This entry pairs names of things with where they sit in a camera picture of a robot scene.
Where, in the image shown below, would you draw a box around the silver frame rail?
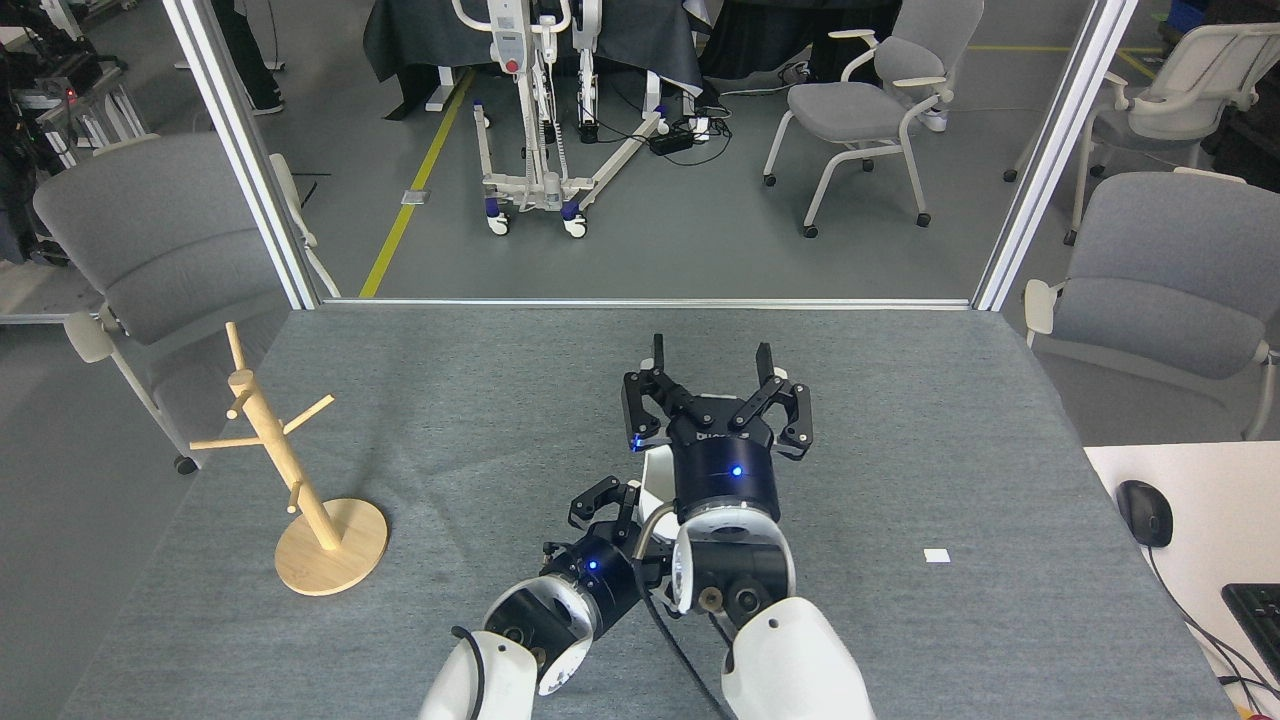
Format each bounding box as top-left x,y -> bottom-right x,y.
322,297 -> 973,311

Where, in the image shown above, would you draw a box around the grey chair with white frame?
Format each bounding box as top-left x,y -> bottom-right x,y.
1022,168 -> 1280,441
762,0 -> 986,239
1003,22 -> 1280,247
32,132 -> 341,476

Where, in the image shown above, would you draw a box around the table with black cloth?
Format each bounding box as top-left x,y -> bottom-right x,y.
362,0 -> 706,121

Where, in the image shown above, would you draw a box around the black computer mouse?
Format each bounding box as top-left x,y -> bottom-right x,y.
1116,480 -> 1174,549

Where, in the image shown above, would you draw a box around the wooden cup rack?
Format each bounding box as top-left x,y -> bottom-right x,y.
189,321 -> 389,598

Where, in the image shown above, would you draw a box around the metal equipment cart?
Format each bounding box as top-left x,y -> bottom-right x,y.
0,45 -> 151,171

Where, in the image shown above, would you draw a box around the person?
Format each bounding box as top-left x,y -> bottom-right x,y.
210,0 -> 287,114

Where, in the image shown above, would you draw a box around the white stand on wheels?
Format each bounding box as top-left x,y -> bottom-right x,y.
452,0 -> 669,239

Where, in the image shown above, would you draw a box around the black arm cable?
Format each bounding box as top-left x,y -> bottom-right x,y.
630,505 -> 737,720

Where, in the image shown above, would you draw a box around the white faceted cup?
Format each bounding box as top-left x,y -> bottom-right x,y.
638,445 -> 683,523

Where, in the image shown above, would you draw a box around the black keyboard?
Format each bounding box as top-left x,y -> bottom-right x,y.
1221,583 -> 1280,681

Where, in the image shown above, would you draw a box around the silver frame post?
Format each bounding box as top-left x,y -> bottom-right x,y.
162,0 -> 323,311
972,0 -> 1141,313

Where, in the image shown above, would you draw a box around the black mouse cable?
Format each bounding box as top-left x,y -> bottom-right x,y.
1143,545 -> 1280,693

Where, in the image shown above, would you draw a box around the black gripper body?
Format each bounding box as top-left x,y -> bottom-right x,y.
666,397 -> 783,521
545,525 -> 651,637

